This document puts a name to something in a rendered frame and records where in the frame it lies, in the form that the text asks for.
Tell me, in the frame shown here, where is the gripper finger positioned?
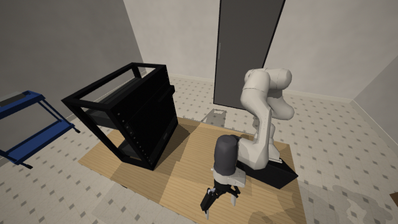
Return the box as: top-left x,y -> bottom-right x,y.
200,188 -> 223,220
226,185 -> 241,206

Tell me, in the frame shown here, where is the black server rack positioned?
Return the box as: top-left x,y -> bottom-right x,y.
62,62 -> 178,171

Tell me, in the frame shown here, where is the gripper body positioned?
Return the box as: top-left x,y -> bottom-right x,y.
213,179 -> 232,194

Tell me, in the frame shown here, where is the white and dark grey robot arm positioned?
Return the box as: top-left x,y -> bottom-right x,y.
211,68 -> 295,188

